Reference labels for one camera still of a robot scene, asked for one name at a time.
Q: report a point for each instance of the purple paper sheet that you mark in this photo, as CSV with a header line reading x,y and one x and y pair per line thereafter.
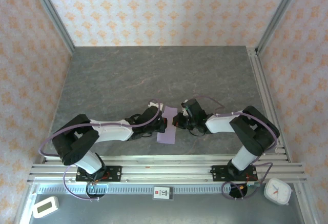
x,y
166,138

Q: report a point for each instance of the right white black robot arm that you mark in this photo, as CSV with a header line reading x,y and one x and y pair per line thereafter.
x,y
220,125

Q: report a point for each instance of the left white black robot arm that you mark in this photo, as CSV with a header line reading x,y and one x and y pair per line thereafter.
x,y
112,133

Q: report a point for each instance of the small white calendar card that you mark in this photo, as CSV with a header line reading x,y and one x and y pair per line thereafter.
x,y
163,193

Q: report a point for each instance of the grey metal shelf plate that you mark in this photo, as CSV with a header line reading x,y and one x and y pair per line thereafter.
x,y
128,211

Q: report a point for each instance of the white analogue clock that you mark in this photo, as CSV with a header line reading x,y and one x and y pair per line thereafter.
x,y
278,192

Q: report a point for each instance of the white digital timer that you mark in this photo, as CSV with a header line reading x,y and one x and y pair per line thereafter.
x,y
45,207

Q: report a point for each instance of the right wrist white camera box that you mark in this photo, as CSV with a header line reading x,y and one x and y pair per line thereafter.
x,y
183,104

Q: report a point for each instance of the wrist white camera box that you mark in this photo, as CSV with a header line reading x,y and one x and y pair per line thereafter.
x,y
153,104
183,104

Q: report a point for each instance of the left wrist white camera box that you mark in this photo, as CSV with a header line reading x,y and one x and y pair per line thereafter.
x,y
153,104

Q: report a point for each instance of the long aluminium rail frame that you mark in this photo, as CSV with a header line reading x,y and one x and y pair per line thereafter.
x,y
166,170

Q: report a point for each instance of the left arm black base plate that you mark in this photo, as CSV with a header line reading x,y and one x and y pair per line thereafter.
x,y
112,174

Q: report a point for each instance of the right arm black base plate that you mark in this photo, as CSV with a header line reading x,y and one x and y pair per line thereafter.
x,y
220,173

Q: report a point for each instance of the aluminium side rail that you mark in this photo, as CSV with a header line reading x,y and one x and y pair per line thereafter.
x,y
258,80

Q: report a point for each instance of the aluminium frame post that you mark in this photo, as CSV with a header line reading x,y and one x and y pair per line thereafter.
x,y
279,13
51,13

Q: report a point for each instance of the aluminium frame bar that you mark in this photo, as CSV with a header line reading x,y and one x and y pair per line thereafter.
x,y
24,206
306,203

